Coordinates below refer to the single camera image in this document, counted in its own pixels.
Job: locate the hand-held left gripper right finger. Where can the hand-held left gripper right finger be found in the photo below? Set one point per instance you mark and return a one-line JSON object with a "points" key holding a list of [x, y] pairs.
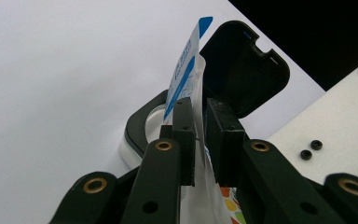
{"points": [[261, 180]]}

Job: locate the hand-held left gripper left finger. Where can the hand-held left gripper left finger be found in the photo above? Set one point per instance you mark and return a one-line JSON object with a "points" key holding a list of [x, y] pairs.
{"points": [[158, 180]]}

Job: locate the clear jar with black lid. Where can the clear jar with black lid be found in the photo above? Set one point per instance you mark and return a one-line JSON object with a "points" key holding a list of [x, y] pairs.
{"points": [[245, 68]]}

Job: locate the blue and white pouch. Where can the blue and white pouch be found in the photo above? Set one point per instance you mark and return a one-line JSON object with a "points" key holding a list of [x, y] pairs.
{"points": [[186, 77]]}

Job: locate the white paper sheet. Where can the white paper sheet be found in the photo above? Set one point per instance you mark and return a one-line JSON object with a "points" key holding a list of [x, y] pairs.
{"points": [[59, 77]]}

